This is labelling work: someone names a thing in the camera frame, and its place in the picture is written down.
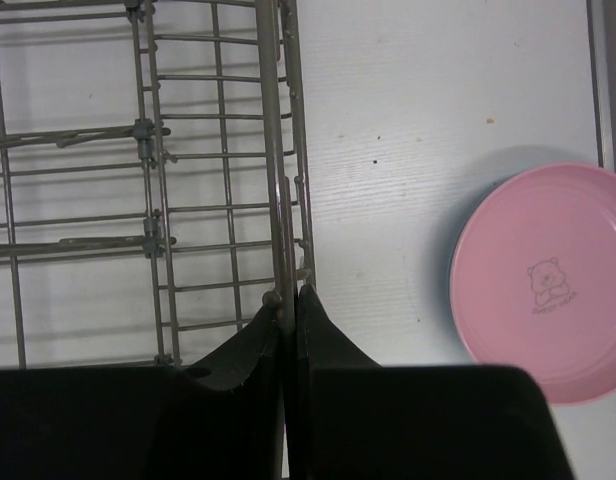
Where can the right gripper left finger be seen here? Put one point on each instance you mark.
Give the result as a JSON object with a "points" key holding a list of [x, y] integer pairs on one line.
{"points": [[218, 418]]}

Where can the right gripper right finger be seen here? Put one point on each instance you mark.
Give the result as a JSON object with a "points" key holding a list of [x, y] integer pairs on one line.
{"points": [[356, 419]]}

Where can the pink plastic plate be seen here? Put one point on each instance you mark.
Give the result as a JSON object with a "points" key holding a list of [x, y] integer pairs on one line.
{"points": [[532, 281]]}

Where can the grey wire dish rack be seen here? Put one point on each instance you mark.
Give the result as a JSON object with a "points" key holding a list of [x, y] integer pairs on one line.
{"points": [[153, 177]]}

